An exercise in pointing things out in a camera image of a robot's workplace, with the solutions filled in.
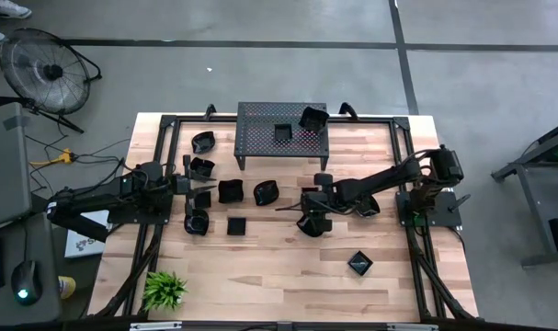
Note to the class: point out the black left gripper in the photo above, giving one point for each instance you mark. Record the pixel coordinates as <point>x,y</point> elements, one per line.
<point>175,185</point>

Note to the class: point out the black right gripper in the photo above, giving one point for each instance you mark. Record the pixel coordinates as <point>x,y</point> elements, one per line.
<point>319,204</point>

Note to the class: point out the black round dish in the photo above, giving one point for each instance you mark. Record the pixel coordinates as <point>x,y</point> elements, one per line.
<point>196,223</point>

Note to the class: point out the glossy black square dish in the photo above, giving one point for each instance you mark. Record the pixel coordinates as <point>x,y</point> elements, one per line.
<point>360,263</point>

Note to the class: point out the black wavy square dish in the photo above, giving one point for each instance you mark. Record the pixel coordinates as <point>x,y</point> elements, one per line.
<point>231,191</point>
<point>201,164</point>
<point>313,120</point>

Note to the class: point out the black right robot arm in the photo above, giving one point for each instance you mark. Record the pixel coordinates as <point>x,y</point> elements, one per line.
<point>384,179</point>

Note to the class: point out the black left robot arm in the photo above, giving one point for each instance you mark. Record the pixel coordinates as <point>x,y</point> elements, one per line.
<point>90,202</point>

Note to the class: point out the black perforated metal shelf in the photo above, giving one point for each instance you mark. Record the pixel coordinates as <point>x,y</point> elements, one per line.
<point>260,138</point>

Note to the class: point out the green artificial plant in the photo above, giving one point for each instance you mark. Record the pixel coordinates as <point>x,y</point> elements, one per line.
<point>163,290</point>

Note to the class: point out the white printed box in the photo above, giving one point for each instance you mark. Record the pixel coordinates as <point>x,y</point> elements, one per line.
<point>83,246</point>

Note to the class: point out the grey desk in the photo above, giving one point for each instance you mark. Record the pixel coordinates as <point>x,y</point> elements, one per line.
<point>44,239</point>

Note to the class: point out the yellow cup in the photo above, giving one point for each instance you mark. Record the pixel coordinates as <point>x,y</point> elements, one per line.
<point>68,287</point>

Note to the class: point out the black floor fan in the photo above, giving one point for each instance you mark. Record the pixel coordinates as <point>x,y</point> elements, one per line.
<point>53,72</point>

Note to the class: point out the grey tape piece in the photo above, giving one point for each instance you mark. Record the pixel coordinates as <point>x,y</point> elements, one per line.
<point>15,122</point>

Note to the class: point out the grey hard case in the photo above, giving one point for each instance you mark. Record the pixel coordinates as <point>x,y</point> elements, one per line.
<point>5,174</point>

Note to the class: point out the black computer mouse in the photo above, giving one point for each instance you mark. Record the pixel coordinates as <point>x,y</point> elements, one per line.
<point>26,276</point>

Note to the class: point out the grey metal cart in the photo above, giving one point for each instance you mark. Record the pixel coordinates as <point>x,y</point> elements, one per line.
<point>536,193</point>

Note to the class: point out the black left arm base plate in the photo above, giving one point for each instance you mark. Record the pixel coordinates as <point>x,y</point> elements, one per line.
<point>159,216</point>

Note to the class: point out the black aluminium table frame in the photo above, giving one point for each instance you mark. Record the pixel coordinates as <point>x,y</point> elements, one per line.
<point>375,120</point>

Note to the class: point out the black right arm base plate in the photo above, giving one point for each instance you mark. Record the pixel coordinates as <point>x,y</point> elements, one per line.
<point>448,216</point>

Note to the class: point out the silver metal bracket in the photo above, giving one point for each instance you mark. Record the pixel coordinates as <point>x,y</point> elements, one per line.
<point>154,326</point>
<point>412,327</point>

